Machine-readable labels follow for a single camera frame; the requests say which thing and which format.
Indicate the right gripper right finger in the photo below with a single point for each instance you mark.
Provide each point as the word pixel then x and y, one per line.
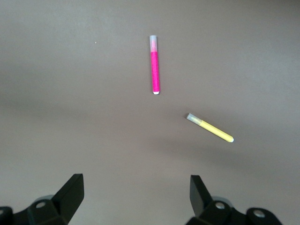
pixel 201 204

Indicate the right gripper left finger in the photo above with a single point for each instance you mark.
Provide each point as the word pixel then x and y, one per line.
pixel 68 199

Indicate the pink highlighter pen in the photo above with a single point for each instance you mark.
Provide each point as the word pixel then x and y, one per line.
pixel 155 70

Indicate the yellow highlighter pen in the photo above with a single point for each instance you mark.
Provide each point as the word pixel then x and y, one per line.
pixel 211 128

